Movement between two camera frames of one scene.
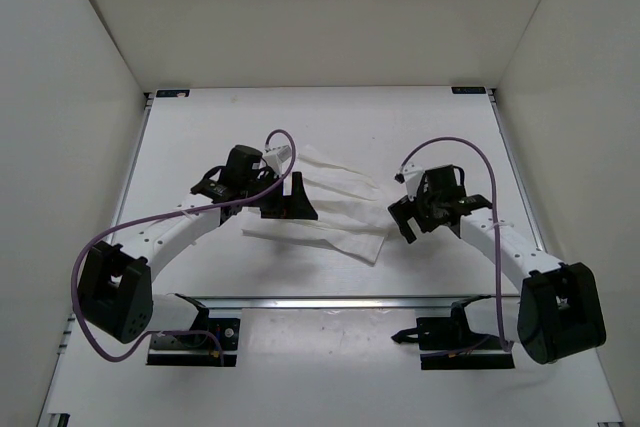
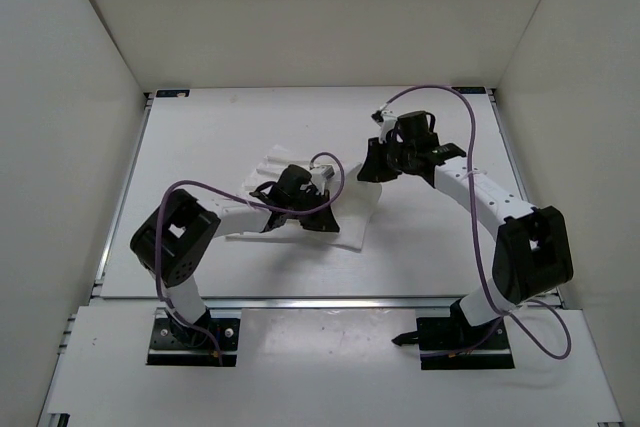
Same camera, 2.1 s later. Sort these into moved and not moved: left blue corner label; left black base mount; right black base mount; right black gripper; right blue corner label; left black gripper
Moved: left black gripper; right black gripper
Not moved: left black base mount; left blue corner label; right blue corner label; right black base mount
